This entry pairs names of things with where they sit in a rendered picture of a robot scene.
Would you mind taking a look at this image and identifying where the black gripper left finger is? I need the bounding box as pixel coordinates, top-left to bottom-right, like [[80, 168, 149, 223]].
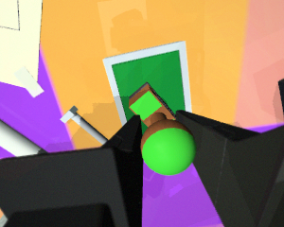
[[0, 114, 143, 227]]

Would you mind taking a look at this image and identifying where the green-handled rubber stamp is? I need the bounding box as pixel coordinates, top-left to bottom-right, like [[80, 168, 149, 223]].
[[129, 82, 197, 175]]

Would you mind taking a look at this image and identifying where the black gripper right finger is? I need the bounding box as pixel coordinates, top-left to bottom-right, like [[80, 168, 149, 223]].
[[175, 110, 284, 227]]

